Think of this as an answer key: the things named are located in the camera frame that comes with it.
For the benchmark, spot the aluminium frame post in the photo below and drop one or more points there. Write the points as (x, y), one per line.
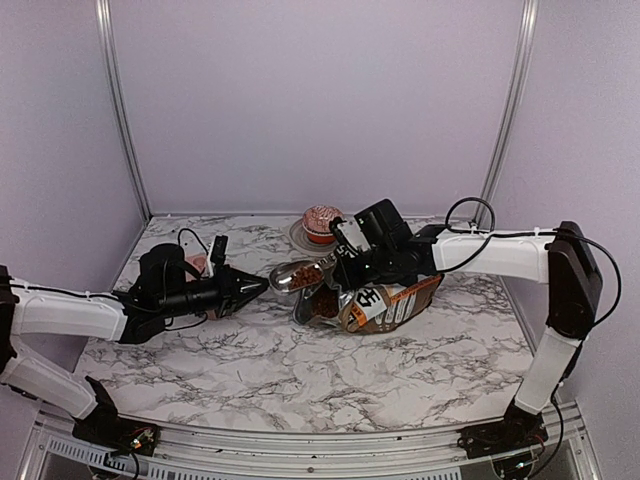
(515, 93)
(116, 91)

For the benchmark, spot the white brown pet food bag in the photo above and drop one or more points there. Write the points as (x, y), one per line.
(372, 309)

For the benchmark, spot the white tape roll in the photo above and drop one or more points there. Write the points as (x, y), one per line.
(297, 236)

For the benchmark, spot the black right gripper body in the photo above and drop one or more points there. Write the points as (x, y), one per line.
(382, 264)

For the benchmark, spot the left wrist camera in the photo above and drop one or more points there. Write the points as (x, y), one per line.
(216, 256)

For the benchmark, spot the red patterned ceramic bowl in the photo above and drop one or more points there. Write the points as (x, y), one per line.
(316, 223)

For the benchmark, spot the pink double pet feeder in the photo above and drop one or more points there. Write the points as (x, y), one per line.
(199, 262)

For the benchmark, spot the silver metal scoop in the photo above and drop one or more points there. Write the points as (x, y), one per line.
(288, 278)

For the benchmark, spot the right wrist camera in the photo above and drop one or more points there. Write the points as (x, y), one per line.
(349, 234)

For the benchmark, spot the left aluminium frame post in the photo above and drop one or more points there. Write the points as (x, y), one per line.
(116, 91)

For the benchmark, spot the aluminium front frame rail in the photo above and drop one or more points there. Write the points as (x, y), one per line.
(189, 452)

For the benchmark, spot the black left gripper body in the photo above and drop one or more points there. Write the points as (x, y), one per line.
(221, 280)

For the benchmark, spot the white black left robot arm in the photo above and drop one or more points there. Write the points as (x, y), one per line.
(167, 287)

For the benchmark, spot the right aluminium frame post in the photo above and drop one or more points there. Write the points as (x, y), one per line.
(515, 93)

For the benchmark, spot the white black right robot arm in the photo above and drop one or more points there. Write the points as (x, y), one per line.
(378, 247)

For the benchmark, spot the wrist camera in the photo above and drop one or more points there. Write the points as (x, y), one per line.
(349, 234)
(216, 256)

